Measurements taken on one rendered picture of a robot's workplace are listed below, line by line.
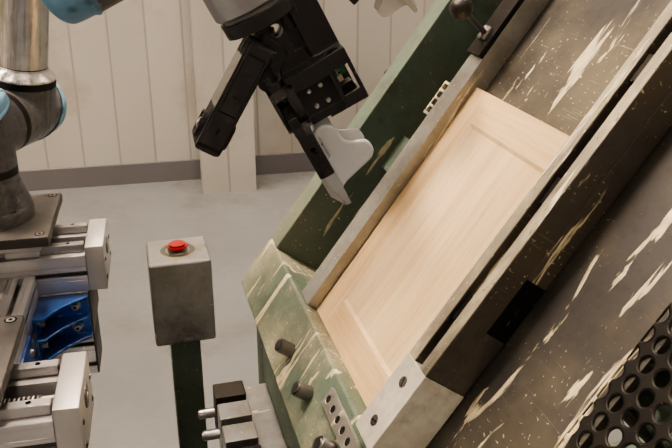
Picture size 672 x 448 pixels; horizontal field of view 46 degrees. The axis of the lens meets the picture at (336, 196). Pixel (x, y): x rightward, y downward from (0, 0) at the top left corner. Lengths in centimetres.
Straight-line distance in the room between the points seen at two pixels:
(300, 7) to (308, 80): 6
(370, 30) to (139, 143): 149
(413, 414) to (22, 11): 97
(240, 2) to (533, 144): 61
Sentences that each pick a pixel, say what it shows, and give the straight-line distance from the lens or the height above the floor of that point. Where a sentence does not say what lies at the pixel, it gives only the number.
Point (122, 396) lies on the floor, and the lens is 285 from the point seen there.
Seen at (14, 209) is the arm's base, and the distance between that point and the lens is 153.
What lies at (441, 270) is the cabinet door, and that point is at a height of 107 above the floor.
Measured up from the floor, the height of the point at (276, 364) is 83.
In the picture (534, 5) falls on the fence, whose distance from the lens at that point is 141.
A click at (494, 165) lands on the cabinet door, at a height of 121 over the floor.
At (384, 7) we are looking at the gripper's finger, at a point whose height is 141.
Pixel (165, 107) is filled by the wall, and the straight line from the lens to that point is 464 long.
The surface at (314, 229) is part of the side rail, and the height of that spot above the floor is 94.
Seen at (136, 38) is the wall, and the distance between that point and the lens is 456.
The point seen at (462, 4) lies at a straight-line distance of 131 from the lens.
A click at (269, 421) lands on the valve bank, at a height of 74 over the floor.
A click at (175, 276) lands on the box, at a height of 90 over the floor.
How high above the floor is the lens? 160
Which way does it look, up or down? 21 degrees down
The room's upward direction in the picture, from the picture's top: straight up
